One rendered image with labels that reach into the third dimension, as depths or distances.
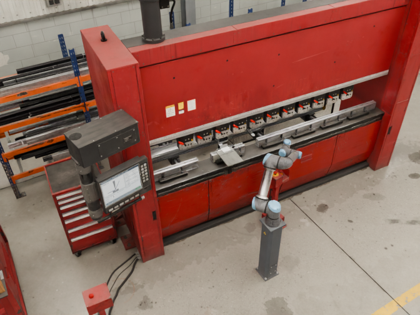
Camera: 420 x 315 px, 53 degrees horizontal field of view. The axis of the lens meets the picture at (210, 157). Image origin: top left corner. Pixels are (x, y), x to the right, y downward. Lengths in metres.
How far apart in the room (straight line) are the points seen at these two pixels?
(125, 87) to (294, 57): 1.78
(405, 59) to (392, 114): 0.71
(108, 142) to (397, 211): 3.66
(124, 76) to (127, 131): 0.42
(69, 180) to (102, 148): 1.23
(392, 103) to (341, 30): 1.31
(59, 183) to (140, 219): 0.86
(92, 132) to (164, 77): 0.85
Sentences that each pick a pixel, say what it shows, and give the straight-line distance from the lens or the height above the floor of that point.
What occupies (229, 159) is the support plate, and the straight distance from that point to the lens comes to 4.34.
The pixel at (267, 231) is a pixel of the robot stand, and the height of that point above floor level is 0.72.
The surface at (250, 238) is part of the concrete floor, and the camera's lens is 4.91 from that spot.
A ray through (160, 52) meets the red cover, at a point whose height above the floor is 2.25.
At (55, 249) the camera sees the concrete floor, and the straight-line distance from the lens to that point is 5.14.
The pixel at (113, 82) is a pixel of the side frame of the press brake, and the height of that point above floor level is 2.19.
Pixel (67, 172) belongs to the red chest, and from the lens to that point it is 4.49.
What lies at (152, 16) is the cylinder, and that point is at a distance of 3.54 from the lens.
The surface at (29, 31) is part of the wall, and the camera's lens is 7.64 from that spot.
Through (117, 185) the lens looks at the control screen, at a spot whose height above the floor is 1.47.
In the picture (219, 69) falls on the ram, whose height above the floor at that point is 1.95.
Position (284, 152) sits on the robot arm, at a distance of 4.22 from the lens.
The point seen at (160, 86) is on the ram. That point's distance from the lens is 3.73.
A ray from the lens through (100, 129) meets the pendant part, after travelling 3.25.
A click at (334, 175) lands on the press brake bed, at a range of 5.76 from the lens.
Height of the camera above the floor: 3.76
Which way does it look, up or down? 39 degrees down
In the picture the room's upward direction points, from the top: 1 degrees counter-clockwise
